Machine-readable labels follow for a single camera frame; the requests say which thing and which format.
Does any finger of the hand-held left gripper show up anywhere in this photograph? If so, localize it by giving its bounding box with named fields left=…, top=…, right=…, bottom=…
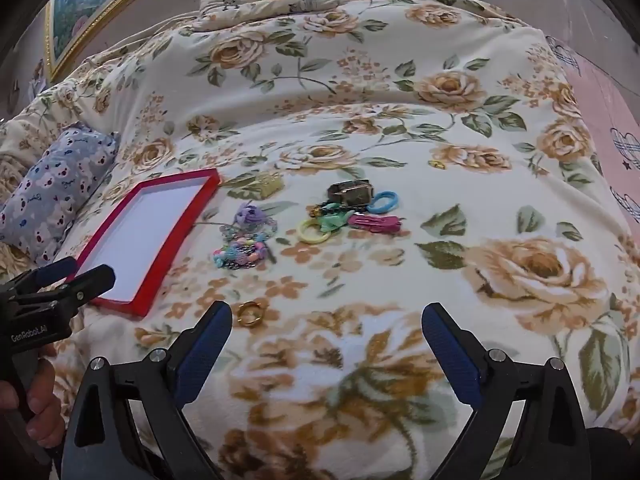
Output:
left=15, top=264, right=117, bottom=311
left=0, top=256, right=79, bottom=293

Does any red shallow box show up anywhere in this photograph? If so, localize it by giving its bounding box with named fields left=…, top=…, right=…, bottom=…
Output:
left=74, top=168, right=221, bottom=317

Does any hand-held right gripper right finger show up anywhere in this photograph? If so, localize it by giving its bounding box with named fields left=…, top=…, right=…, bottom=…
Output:
left=421, top=302, right=593, bottom=480

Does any person's left hand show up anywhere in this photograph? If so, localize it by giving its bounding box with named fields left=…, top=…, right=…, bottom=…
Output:
left=0, top=345, right=67, bottom=453

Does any gold wristwatch with metal band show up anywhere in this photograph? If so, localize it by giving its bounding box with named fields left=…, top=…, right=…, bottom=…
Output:
left=327, top=179, right=376, bottom=208

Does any grey bear print pillow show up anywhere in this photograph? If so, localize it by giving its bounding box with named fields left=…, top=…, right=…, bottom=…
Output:
left=0, top=122, right=120, bottom=265

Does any pink hair clip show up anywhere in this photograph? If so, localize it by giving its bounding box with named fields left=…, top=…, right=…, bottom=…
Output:
left=347, top=213, right=403, bottom=234

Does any yellow hair tie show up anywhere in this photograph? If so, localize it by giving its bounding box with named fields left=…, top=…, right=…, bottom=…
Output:
left=297, top=217, right=333, bottom=245

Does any pastel bead bracelet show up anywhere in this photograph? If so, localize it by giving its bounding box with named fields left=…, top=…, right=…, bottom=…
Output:
left=211, top=240, right=268, bottom=268

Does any pink printed floor mat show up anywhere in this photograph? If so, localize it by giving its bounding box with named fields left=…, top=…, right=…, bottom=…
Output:
left=545, top=35, right=640, bottom=241

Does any blue hair tie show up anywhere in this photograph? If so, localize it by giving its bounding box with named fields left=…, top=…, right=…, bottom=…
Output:
left=366, top=191, right=399, bottom=214

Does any gold framed painting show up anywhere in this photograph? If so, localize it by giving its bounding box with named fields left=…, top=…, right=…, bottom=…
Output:
left=45, top=0, right=196, bottom=83

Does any green hair tie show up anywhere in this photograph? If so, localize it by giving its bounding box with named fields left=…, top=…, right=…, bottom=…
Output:
left=320, top=210, right=356, bottom=233

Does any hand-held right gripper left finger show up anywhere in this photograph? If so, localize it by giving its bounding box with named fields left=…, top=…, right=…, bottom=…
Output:
left=60, top=301, right=233, bottom=480

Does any purple bow hair tie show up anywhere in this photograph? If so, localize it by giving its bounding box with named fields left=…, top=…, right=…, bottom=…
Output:
left=234, top=201, right=268, bottom=226

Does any floral blanket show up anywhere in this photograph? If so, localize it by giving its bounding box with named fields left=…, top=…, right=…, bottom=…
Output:
left=0, top=0, right=640, bottom=480

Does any black bead bracelet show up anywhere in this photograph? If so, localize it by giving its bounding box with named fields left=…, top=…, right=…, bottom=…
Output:
left=306, top=200, right=351, bottom=218

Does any yellow glitter hair claw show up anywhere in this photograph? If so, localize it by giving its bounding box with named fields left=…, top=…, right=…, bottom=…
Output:
left=252, top=171, right=283, bottom=196

